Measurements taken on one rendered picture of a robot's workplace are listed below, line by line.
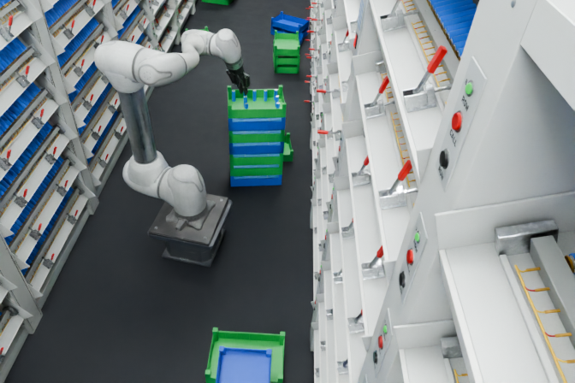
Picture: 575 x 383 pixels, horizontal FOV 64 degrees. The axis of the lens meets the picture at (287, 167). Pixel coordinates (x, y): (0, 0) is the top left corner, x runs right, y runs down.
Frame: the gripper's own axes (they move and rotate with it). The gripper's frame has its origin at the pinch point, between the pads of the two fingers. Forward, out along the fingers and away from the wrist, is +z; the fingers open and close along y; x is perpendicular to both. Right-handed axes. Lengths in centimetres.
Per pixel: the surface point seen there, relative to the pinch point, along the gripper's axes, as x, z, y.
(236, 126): -19.4, 6.8, 3.8
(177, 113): 6, 66, -71
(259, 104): -1.5, 8.7, 8.8
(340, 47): -16, -70, 62
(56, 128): -66, -33, -55
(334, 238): -77, -55, 82
